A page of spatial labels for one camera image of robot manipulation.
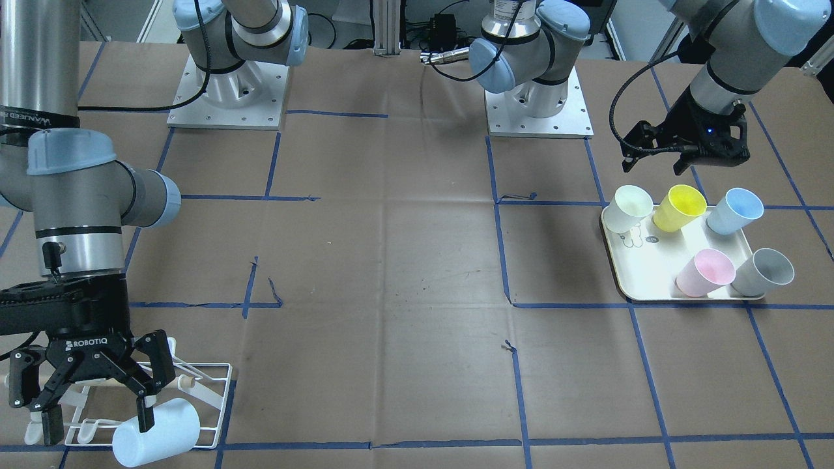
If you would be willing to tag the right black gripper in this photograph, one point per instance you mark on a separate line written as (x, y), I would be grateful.
(88, 344)

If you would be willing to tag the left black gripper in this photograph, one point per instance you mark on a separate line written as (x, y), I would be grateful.
(681, 122)

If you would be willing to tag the cream plastic cup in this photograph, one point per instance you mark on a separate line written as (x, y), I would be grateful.
(630, 205)

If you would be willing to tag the light blue plastic cup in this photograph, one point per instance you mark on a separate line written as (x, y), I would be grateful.
(176, 430)

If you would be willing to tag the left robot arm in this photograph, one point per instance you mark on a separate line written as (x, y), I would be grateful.
(528, 48)

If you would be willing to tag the yellow plastic cup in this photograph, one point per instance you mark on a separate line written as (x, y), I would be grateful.
(682, 205)

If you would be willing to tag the pink plastic cup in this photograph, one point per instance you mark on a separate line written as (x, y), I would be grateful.
(707, 271)

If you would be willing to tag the grey plastic cup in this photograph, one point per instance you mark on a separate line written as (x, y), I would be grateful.
(764, 271)

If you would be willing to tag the cream serving tray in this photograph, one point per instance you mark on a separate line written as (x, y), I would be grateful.
(647, 260)

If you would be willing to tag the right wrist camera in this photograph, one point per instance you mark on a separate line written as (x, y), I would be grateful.
(35, 307)

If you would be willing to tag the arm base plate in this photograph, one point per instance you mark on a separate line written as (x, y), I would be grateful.
(250, 98)
(538, 110)

